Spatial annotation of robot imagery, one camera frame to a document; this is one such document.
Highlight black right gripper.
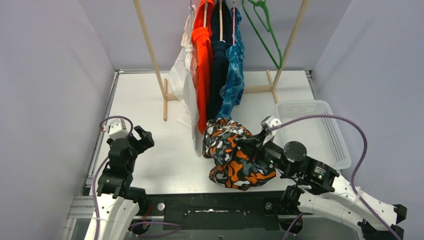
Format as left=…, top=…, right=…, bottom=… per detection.
left=236, top=128, right=295, bottom=176

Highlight camouflage orange grey shorts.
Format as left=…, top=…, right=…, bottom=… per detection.
left=202, top=118, right=277, bottom=191

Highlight clear plastic basket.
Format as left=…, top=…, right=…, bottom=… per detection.
left=274, top=100, right=352, bottom=170

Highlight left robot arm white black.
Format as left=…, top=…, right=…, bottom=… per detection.
left=84, top=125, right=155, bottom=240

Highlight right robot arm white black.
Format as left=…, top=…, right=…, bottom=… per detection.
left=240, top=131, right=407, bottom=240

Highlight blue patterned shorts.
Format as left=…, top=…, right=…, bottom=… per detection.
left=217, top=7, right=246, bottom=120

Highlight white shorts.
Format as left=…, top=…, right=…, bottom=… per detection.
left=167, top=4, right=203, bottom=157

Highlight navy blue shorts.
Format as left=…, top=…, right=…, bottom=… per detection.
left=207, top=0, right=233, bottom=120

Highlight lilac hanger of white shorts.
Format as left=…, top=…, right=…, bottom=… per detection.
left=189, top=0, right=193, bottom=19

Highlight pink hanger of blue shorts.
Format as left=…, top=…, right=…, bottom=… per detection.
left=232, top=0, right=236, bottom=45

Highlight wooden hanger of orange shorts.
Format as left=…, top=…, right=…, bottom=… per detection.
left=203, top=0, right=208, bottom=28

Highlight wooden hanger of navy shorts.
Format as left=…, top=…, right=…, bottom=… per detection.
left=218, top=0, right=223, bottom=42

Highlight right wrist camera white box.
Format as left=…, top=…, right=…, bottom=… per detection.
left=260, top=115, right=282, bottom=145

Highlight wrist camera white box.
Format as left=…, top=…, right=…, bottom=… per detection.
left=260, top=115, right=282, bottom=145
left=107, top=118, right=129, bottom=141

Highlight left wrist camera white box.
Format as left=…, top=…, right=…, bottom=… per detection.
left=107, top=118, right=129, bottom=141

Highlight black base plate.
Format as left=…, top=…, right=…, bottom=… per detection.
left=131, top=190, right=300, bottom=231

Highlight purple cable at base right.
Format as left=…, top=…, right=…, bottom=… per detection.
left=281, top=211, right=306, bottom=240

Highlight purple cable at base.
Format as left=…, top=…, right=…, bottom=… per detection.
left=127, top=221, right=183, bottom=239
left=281, top=211, right=306, bottom=240

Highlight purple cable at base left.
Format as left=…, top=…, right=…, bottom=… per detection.
left=127, top=221, right=183, bottom=239

